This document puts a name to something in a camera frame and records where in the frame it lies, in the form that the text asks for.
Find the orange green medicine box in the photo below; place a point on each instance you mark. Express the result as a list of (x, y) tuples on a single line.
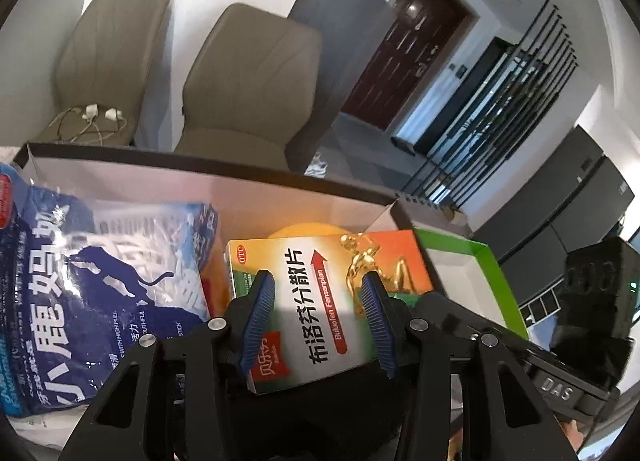
[(320, 291)]

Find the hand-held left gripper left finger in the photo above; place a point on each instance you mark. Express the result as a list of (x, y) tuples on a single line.
[(260, 306)]

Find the white charger plug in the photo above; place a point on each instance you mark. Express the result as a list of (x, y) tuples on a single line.
[(90, 113), (112, 114)]

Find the wall switch panel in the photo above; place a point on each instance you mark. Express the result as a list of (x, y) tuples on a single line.
[(459, 70)]

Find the green edged white box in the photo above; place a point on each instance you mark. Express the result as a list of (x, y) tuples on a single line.
[(460, 271)]

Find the beige upholstered chair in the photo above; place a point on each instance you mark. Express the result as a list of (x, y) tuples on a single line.
[(250, 81), (110, 51)]

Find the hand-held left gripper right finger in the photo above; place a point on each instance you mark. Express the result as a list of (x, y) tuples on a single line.
[(376, 326)]

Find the blue dental floss bag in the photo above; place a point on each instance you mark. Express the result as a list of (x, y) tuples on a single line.
[(75, 291)]

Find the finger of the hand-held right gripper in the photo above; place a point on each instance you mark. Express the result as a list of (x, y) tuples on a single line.
[(465, 313)]

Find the grey cabinet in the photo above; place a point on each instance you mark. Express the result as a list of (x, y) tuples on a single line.
[(345, 16)]

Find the yellow round object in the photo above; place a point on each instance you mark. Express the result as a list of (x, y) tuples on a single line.
[(310, 232)]

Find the black cardboard storage box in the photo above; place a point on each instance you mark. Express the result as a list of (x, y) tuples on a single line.
[(250, 201)]

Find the dark brown door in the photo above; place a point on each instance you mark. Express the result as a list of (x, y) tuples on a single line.
[(400, 61)]

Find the small black floor object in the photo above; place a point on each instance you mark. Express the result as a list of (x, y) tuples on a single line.
[(402, 145)]

